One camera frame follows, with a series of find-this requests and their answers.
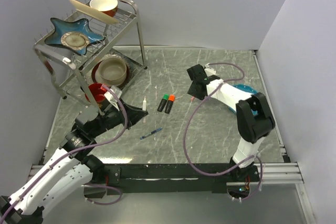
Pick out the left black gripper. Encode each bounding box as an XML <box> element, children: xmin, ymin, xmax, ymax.
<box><xmin>90</xmin><ymin>97</ymin><xmax>148</xmax><ymax>137</ymax></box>

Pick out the white pen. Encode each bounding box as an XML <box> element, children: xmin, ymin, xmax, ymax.
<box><xmin>142</xmin><ymin>96</ymin><xmax>146</xmax><ymax>123</ymax></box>

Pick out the blue pen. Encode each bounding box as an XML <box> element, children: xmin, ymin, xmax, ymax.
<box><xmin>140</xmin><ymin>127</ymin><xmax>163</xmax><ymax>140</ymax></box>

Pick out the black orange-tipped highlighter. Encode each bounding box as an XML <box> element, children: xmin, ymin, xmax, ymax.
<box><xmin>164</xmin><ymin>99</ymin><xmax>174</xmax><ymax>114</ymax></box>

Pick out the black green-tipped highlighter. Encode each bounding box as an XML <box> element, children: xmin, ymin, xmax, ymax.
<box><xmin>157</xmin><ymin>98</ymin><xmax>167</xmax><ymax>112</ymax></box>

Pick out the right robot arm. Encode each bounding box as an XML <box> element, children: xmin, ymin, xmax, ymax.
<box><xmin>183</xmin><ymin>63</ymin><xmax>276</xmax><ymax>181</ymax></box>

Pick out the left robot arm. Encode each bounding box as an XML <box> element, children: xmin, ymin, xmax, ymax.
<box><xmin>1</xmin><ymin>104</ymin><xmax>148</xmax><ymax>223</ymax></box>

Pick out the red cup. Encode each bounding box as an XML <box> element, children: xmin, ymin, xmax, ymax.
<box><xmin>88</xmin><ymin>83</ymin><xmax>107</xmax><ymax>103</ymax></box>

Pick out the blue polka-dot plate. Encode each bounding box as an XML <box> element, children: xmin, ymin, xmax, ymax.
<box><xmin>229</xmin><ymin>84</ymin><xmax>258</xmax><ymax>115</ymax></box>

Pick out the grey ceramic bowl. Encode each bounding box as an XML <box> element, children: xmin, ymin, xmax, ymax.
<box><xmin>94</xmin><ymin>57</ymin><xmax>128</xmax><ymax>87</ymax></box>

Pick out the dark red plate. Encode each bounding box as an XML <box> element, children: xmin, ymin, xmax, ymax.
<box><xmin>91</xmin><ymin>60</ymin><xmax>131</xmax><ymax>89</ymax></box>

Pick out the steel dish rack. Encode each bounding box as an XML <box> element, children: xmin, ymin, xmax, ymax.
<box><xmin>33</xmin><ymin>0</ymin><xmax>148</xmax><ymax>111</ymax></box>

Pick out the small round patterned saucer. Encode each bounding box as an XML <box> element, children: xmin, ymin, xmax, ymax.
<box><xmin>60</xmin><ymin>31</ymin><xmax>89</xmax><ymax>50</ymax></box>

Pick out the white and red bowl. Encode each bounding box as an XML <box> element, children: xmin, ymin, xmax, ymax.
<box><xmin>89</xmin><ymin>0</ymin><xmax>118</xmax><ymax>17</ymax></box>

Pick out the blue star-shaped dish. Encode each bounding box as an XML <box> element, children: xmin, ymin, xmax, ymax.
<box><xmin>44</xmin><ymin>17</ymin><xmax>105</xmax><ymax>55</ymax></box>

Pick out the beige oval plate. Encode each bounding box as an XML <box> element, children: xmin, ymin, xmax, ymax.
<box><xmin>69</xmin><ymin>0</ymin><xmax>119</xmax><ymax>25</ymax></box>

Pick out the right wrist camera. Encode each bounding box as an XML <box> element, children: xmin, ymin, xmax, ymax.
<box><xmin>204</xmin><ymin>63</ymin><xmax>216</xmax><ymax>77</ymax></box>

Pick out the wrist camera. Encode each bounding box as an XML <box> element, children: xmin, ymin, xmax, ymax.
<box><xmin>101</xmin><ymin>84</ymin><xmax>122</xmax><ymax>111</ymax></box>
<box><xmin>204</xmin><ymin>63</ymin><xmax>216</xmax><ymax>77</ymax></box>

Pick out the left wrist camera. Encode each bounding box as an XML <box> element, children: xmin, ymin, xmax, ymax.
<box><xmin>101</xmin><ymin>84</ymin><xmax>122</xmax><ymax>111</ymax></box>

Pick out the black base frame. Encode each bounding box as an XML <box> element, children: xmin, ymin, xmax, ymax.
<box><xmin>87</xmin><ymin>162</ymin><xmax>261</xmax><ymax>194</ymax></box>

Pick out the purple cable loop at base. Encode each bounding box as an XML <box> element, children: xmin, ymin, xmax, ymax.
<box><xmin>83</xmin><ymin>183</ymin><xmax>123</xmax><ymax>206</ymax></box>

